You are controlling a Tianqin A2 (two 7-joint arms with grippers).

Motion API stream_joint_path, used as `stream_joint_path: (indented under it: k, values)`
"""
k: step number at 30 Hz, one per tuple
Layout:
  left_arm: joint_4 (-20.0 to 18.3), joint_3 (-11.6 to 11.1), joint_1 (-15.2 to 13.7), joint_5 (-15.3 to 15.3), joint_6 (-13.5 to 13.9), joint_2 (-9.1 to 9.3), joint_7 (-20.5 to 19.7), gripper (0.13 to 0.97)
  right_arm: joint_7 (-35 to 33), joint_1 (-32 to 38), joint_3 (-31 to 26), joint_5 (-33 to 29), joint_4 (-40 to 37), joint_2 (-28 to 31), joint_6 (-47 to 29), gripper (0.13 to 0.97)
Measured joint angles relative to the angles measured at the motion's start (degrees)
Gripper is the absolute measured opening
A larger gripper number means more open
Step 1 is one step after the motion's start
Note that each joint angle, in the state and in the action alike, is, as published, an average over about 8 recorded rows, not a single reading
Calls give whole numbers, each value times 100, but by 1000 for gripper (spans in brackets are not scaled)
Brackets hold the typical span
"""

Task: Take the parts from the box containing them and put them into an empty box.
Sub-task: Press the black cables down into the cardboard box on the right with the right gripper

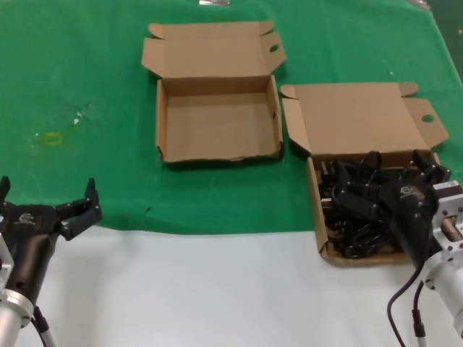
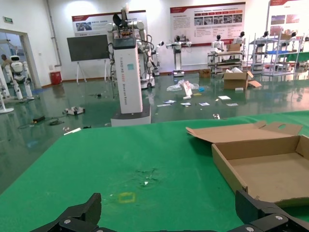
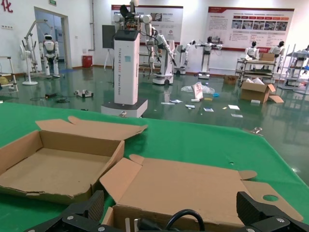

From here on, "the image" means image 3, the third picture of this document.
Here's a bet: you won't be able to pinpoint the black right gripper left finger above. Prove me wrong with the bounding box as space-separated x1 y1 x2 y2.
24 190 114 232

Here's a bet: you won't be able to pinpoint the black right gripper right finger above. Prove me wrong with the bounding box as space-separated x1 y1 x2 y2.
231 190 309 232

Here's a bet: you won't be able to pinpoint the torn-rim open cardboard box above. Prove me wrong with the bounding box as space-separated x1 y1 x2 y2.
0 116 148 205

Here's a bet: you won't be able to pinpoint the closed cardboard box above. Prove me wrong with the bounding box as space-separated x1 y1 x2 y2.
258 52 276 61

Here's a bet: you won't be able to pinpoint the green tablecloth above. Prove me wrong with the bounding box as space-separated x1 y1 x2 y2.
0 101 309 232

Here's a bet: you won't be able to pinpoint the grey floor device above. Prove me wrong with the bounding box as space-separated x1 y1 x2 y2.
73 88 94 99

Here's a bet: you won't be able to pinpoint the large open floor carton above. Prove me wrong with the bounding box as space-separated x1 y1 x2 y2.
240 81 285 104

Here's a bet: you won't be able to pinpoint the crumpled plastic bag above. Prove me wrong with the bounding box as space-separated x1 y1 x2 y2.
181 81 215 102

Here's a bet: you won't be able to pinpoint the small brown floor carton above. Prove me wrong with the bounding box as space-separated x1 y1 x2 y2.
223 74 239 85

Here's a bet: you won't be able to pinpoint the red bin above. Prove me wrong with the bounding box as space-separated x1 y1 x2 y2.
82 55 94 68

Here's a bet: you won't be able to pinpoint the white wheeled robot drooping arms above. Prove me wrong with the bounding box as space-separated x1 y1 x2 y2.
151 28 179 86

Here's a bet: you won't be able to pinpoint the metal shelf rack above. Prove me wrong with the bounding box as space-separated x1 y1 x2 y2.
277 44 309 92

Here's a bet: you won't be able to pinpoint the metal rack table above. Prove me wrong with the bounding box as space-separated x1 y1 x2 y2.
235 58 284 85

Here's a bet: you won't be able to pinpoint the white robot arms spread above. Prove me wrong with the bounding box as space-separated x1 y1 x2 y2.
194 37 223 80

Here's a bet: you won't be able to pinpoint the white standing humanoid robot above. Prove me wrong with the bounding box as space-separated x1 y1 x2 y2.
38 33 60 79

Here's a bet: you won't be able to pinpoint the black display board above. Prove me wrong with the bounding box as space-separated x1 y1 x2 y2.
102 25 116 71

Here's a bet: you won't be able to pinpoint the white gantry stand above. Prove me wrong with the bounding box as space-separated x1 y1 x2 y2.
20 19 54 73

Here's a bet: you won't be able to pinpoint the tangled black power cables pile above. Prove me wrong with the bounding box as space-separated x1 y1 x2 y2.
124 209 206 232

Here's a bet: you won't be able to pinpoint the black floor cable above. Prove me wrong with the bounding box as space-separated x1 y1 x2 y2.
30 93 71 104

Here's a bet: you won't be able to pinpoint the white pedestal fan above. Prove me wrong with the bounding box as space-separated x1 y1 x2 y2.
20 44 39 86

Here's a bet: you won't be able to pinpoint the white tube frame rack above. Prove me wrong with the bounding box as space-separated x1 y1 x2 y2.
0 56 19 92

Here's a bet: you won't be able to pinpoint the grey doorway frame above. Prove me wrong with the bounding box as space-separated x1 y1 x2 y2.
33 6 70 71

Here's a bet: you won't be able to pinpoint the wide red-trimmed wall poster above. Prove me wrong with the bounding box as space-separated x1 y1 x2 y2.
208 6 295 51

